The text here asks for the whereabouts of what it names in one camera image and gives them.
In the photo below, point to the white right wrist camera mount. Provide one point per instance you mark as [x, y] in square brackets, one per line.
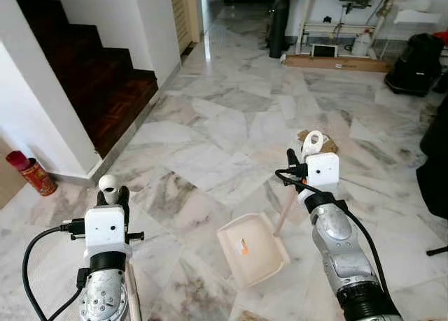
[322, 173]

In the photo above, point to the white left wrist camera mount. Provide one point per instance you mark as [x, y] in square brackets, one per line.
[106, 230]

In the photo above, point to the large black object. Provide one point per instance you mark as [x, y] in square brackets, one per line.
[435, 167]

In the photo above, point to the tall black cylinder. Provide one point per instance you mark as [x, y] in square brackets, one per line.
[278, 24]

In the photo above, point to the black bag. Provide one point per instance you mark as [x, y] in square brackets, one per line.
[416, 66]

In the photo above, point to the dark red wooden stairs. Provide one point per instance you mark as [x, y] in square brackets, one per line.
[98, 76]

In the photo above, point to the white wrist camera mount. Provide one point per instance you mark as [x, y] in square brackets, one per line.
[106, 230]
[322, 173]

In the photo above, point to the wooden table with white frame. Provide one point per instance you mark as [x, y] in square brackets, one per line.
[343, 29]

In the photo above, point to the brown cardboard piece with label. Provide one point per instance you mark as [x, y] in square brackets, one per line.
[329, 145]

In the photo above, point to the beige louvred door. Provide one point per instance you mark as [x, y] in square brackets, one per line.
[183, 17]

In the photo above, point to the white plastic jug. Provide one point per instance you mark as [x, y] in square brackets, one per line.
[360, 45]

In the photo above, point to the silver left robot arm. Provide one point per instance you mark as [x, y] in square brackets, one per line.
[103, 293]

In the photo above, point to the white framed tablet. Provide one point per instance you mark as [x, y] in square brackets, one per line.
[324, 51]

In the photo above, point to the long wooden board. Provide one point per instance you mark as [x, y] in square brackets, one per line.
[336, 63]

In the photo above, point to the black rod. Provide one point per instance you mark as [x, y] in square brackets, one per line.
[438, 251]

